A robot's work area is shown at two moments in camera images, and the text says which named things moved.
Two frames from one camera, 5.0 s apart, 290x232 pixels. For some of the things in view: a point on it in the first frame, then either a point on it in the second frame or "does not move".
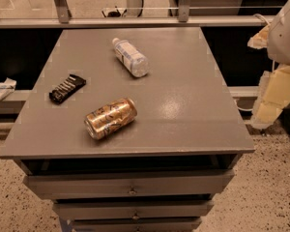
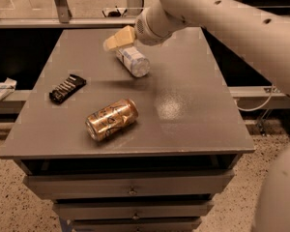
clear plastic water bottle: x=130 y=57 does not move
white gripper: x=285 y=38 to x=147 y=30
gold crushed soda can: x=110 y=118 does not move
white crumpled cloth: x=0 y=90 does not move
